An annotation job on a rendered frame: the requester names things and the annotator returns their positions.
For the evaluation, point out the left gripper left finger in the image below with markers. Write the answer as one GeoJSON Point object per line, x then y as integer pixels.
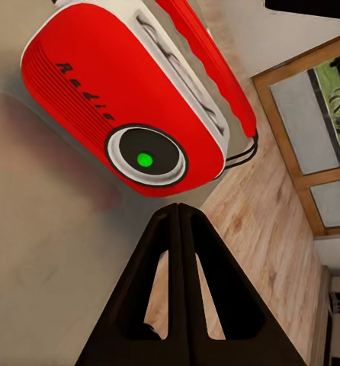
{"type": "Point", "coordinates": [115, 340]}

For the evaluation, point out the radio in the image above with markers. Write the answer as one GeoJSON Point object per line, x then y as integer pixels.
{"type": "Point", "coordinates": [110, 75]}

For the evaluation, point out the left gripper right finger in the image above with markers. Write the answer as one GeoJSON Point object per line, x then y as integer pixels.
{"type": "Point", "coordinates": [253, 335]}

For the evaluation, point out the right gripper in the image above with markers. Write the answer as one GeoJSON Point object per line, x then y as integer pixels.
{"type": "Point", "coordinates": [323, 8]}

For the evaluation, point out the coffee table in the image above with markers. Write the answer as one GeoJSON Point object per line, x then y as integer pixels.
{"type": "Point", "coordinates": [68, 224]}

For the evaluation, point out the door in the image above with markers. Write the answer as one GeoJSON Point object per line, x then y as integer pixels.
{"type": "Point", "coordinates": [301, 98]}

